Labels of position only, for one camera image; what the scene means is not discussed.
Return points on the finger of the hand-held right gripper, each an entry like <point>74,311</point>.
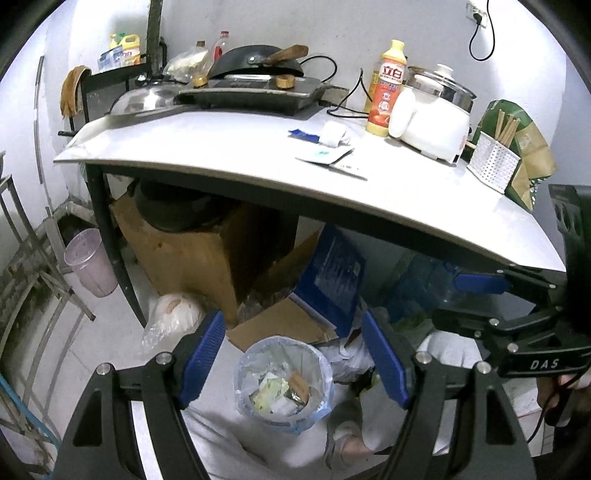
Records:
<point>480,282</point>
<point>466,321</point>

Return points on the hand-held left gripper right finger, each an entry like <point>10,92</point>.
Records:
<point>385,360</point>

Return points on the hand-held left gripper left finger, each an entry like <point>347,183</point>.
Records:
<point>203,360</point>

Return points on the yellow snack packet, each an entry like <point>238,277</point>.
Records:
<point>267,393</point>

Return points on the trash bin with blue liner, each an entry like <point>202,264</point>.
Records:
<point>318,406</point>

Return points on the brown cracker packet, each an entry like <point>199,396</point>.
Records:
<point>299,386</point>

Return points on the person's right forearm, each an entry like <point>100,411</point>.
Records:
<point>577,445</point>

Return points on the person's right hand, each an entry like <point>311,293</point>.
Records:
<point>567,384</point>

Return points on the white plastic bag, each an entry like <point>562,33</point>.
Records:
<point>346,357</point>

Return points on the clear bag with white contents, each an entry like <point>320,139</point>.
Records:
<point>171,319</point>

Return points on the blue water jug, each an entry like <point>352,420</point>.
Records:
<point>415,286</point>

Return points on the open cardboard box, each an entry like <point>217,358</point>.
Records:
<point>277,324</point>

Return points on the person's shoe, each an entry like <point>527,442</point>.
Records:
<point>344,438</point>

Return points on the blue box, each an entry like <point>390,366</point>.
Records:
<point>332,281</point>

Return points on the large cardboard box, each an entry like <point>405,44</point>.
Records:
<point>194,263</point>

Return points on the green yellow bag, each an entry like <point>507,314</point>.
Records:
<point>531,152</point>

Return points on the white perforated chopstick holder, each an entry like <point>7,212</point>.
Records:
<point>494,160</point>

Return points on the pink bucket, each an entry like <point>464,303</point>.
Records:
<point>90,270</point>

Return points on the bundle of wooden chopsticks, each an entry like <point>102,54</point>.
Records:
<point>505,127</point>

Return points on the black pot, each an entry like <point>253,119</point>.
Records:
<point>175,207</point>

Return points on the white electric cooker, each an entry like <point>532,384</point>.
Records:
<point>434,129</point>

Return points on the white sachet with black print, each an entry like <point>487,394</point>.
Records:
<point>350,167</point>

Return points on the white sachet with teal mark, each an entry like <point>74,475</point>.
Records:
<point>323,155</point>

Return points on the yellow orange dish soap bottle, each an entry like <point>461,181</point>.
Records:
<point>387,92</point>

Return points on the blue strip wrapper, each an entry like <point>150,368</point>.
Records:
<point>304,135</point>

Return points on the steel pan lid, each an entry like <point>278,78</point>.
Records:
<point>147,98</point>

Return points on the black induction cooktop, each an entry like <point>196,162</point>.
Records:
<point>258,94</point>

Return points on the clear bag of food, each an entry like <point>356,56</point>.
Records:
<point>184,62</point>

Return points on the black shelf rack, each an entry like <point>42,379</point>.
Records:
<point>115,74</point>

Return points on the yellow cloth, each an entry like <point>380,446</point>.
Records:
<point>74,90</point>

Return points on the black wok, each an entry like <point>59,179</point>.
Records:
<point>251,64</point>

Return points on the red cap clear bottle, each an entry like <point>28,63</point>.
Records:
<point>221,45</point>

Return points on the blue white packet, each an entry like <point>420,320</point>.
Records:
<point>108,58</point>

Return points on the yellow detergent jug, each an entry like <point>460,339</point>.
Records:
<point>129,47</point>

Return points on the dark vertical pipe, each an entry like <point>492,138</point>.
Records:
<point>155,27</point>

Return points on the white wall socket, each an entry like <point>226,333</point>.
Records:
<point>478,9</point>

